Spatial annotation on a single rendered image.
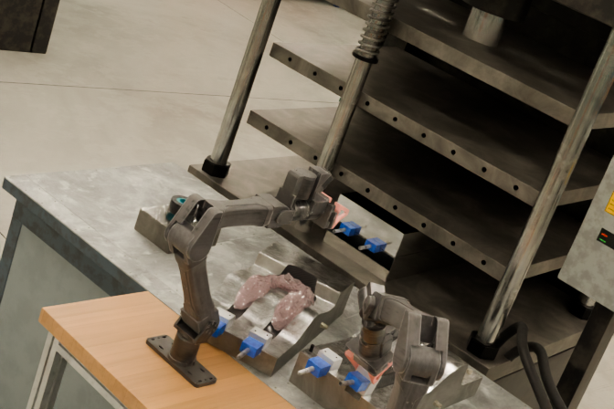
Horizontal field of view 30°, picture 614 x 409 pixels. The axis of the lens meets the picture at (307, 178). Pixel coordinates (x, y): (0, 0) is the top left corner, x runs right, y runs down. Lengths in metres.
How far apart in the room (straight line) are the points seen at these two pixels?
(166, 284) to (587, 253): 1.19
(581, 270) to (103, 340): 1.38
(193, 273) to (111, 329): 0.34
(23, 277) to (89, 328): 0.75
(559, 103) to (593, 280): 0.51
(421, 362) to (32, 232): 1.53
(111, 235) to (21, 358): 0.54
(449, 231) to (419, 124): 0.34
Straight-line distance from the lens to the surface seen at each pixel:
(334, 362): 2.75
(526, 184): 3.31
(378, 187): 3.58
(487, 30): 3.67
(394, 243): 3.55
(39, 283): 3.44
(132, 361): 2.70
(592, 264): 3.31
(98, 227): 3.27
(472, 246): 3.42
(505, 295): 3.30
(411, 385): 2.30
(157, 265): 3.16
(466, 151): 3.40
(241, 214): 2.56
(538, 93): 3.31
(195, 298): 2.62
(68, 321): 2.79
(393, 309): 2.42
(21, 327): 3.54
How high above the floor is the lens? 2.19
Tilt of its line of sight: 20 degrees down
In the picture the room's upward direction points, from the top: 20 degrees clockwise
